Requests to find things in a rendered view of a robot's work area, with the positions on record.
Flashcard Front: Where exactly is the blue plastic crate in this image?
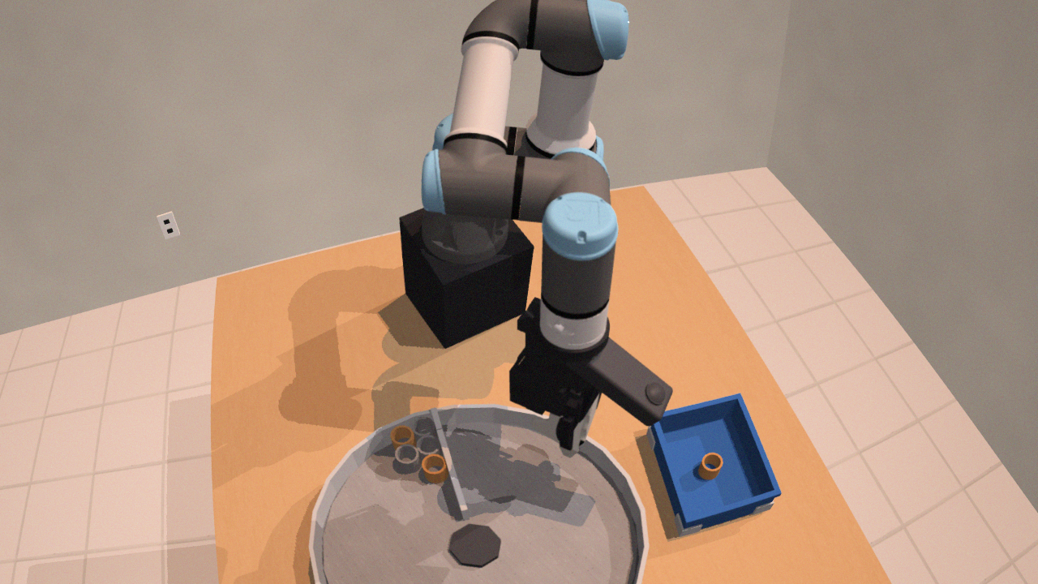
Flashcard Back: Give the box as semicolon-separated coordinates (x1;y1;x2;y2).
646;393;782;537

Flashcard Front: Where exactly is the grey metal sleeve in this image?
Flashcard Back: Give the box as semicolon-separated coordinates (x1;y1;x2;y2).
411;417;437;442
416;436;443;461
395;444;422;474

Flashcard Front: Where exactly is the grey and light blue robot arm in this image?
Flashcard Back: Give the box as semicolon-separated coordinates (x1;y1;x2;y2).
422;0;673;427

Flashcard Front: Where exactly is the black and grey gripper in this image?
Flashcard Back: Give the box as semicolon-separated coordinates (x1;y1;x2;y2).
509;297;610;458

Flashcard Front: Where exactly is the bronze bushing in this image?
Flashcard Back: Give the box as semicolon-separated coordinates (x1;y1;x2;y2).
390;426;417;450
698;453;723;480
422;454;448;483

